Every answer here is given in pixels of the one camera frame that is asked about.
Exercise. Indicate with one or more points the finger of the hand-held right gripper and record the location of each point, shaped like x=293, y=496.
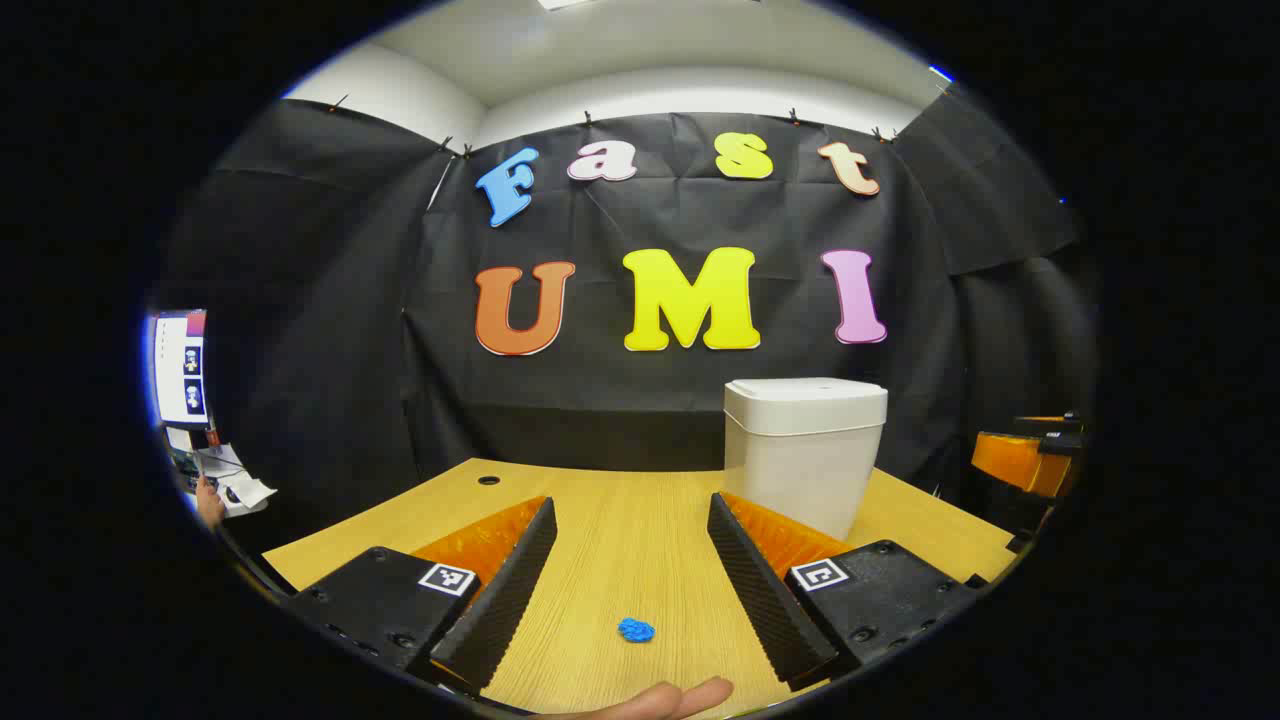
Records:
x=1015, y=462

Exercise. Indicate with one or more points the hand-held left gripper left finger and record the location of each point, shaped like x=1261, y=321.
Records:
x=505, y=590

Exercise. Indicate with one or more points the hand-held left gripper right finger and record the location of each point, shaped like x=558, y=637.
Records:
x=765, y=590

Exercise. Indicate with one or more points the white desktop garbage bin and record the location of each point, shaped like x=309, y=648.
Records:
x=800, y=460

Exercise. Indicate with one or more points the blue paper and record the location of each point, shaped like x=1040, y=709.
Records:
x=635, y=630

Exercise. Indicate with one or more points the wooden desktop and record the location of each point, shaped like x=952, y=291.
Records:
x=630, y=540

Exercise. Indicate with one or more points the white loose papers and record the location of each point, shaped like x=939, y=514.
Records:
x=240, y=492

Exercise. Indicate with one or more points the black backdrop cloth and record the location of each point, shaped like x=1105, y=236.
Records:
x=680, y=215

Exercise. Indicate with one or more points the computer monitor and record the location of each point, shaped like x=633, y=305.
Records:
x=180, y=365

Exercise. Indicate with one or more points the ceiling light panel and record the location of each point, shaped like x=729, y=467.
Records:
x=560, y=4

